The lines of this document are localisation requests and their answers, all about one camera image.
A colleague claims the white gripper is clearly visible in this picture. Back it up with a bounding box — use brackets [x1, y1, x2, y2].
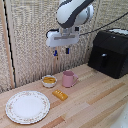
[45, 27, 81, 57]

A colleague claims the pink mug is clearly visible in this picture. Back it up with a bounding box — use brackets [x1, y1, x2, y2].
[61, 70, 80, 89]

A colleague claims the white bowl with yellow food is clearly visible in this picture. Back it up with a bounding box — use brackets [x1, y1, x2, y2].
[41, 75, 58, 89]

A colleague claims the yellow butter block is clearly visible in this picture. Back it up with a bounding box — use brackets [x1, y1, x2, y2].
[52, 89, 69, 102]

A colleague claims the white floral rim plate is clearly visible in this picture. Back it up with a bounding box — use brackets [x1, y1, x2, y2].
[4, 90, 52, 125]

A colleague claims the white blurry object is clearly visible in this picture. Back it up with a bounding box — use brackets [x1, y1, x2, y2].
[115, 105, 128, 128]

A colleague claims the black cable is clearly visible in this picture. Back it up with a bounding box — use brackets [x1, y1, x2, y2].
[79, 12, 128, 37]

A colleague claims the wooden frame post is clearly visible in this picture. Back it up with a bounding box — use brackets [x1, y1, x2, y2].
[0, 0, 16, 90]

